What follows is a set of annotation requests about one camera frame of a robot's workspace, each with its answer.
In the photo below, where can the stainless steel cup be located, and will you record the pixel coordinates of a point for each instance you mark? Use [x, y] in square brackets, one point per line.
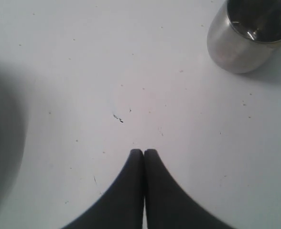
[244, 34]

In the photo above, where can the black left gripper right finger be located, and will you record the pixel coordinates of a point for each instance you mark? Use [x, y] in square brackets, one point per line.
[167, 205]

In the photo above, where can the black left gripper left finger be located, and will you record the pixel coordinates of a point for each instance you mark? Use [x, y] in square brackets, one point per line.
[122, 205]

